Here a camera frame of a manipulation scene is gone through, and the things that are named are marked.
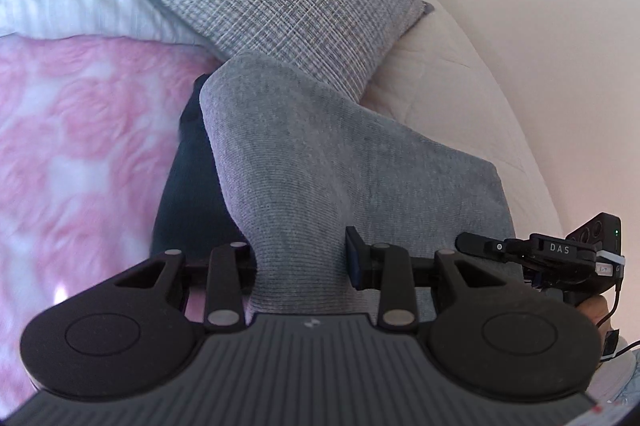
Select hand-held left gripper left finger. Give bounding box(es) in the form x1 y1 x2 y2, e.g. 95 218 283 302
115 242 258 333

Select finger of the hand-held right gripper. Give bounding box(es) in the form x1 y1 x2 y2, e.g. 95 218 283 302
455 232 534 263

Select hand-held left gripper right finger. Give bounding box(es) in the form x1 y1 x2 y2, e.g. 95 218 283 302
346 227 521 332

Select grey sweatpants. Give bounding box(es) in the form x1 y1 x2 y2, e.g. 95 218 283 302
199 50 526 322

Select blue jeans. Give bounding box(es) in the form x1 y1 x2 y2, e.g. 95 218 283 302
151 73 256 257

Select person's right forearm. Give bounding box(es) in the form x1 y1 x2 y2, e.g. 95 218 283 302
585 328 640 407

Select person's right hand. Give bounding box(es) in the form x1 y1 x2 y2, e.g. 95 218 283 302
582 296 612 328

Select beige mattress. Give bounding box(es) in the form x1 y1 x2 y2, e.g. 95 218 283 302
360 0 566 257

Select pink floral blanket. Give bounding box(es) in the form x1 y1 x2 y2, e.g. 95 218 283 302
0 34 226 392

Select black cable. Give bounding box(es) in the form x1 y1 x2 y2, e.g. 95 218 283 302
595 276 640 363

